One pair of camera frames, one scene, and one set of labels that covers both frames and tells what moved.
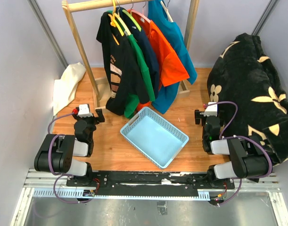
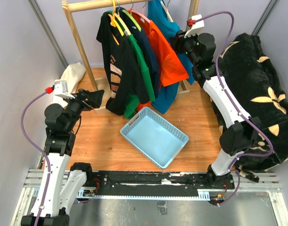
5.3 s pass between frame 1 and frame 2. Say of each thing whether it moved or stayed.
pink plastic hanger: stayed
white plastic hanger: stayed
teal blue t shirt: stayed
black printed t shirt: stayed
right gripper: moved
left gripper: moved
